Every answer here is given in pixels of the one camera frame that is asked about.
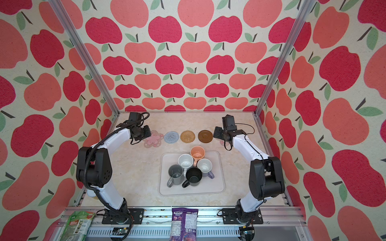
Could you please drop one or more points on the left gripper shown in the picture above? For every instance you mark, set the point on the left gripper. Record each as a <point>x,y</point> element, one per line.
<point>148,132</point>

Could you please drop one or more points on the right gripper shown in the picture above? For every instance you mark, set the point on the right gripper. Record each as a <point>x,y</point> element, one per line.
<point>218,132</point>

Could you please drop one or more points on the pink flower silicone coaster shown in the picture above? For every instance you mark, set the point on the pink flower silicone coaster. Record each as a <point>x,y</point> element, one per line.
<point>155,140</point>

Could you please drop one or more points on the round brown wooden coaster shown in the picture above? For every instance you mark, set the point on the round brown wooden coaster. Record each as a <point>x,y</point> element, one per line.
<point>205,136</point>

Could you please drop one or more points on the round grey felt coaster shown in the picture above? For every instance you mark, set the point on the round grey felt coaster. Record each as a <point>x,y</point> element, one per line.
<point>171,137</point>

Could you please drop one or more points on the white lilac handled mug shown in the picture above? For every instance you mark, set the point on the white lilac handled mug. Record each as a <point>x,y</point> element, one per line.
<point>205,165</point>

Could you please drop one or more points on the round woven rattan coaster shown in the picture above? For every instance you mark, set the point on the round woven rattan coaster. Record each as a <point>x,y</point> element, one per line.
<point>187,136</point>

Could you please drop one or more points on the grey mug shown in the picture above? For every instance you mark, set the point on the grey mug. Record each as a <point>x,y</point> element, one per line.
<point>176,175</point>

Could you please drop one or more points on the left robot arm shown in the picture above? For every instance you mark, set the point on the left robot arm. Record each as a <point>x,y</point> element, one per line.
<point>94,167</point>

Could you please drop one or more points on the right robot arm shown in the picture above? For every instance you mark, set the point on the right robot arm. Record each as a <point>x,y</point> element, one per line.
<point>265,175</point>

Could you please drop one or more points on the peach orange mug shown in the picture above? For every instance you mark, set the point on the peach orange mug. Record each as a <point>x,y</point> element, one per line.
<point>198,153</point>

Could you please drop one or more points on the black mug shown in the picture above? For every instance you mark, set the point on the black mug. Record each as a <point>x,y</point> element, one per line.
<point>193,177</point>

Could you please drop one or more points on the translucent white tray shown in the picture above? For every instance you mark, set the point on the translucent white tray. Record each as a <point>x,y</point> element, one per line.
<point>206,185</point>

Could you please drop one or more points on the purple snack bag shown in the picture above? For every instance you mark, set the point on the purple snack bag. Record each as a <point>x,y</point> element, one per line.
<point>184,224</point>

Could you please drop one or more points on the green snack bag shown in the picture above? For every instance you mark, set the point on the green snack bag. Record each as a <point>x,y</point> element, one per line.
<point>77,226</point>

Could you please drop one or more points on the aluminium corner frame post left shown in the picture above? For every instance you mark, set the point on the aluminium corner frame post left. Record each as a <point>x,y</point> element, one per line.
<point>66,22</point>

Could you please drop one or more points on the aluminium corner frame post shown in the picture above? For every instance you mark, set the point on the aluminium corner frame post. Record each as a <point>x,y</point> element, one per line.
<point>66,22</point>
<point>285,52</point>

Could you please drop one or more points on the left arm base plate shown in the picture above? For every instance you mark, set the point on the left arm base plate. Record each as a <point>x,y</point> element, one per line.
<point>134,217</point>

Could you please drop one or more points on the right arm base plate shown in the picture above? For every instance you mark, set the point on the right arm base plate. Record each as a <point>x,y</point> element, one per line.
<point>233,216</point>

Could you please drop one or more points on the aluminium front rail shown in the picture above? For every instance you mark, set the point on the aluminium front rail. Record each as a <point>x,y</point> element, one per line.
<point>279,223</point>

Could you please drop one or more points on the aluminium corner frame post right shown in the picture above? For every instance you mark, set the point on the aluminium corner frame post right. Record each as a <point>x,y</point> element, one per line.
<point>285,52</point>

